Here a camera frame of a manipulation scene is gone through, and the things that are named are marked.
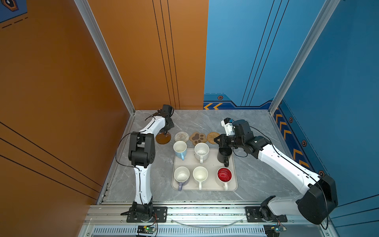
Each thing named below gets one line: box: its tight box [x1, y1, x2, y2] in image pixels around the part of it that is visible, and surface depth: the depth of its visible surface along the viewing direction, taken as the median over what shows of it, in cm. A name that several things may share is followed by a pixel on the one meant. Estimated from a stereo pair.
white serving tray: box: [171, 148, 238, 192], surface depth 84 cm
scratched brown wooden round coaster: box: [155, 131, 172, 145], surface depth 104 cm
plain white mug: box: [192, 165, 209, 191], surface depth 81 cm
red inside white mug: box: [216, 166, 233, 192], surface depth 82 cm
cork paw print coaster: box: [189, 131, 208, 146], surface depth 105 cm
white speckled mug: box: [194, 142, 210, 165], surface depth 91 cm
